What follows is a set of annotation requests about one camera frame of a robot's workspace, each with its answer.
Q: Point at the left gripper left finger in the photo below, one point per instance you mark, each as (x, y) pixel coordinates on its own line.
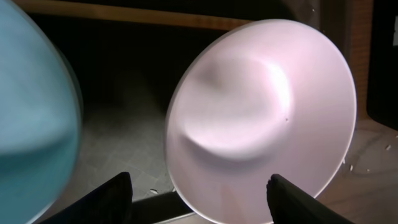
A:
(110, 203)

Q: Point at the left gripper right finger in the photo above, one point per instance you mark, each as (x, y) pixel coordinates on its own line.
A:
(289, 204)

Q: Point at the pink white bowl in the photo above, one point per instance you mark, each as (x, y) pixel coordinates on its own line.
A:
(270, 97)

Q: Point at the light blue bowl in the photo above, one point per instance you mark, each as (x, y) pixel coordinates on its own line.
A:
(40, 119)

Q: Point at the dark brown serving tray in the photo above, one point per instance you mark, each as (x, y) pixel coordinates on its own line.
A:
(128, 57)

